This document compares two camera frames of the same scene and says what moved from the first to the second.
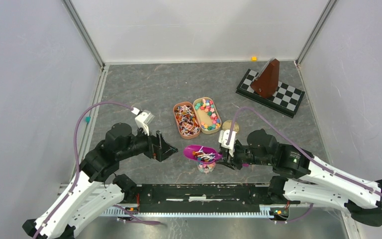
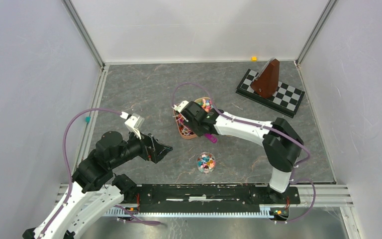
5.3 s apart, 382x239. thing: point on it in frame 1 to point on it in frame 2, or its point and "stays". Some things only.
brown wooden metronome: [266, 84] stays
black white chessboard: [286, 100] stays
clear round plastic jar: [206, 168] stays
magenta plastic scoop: [203, 155] to [211, 138]
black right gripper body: [242, 154] to [194, 126]
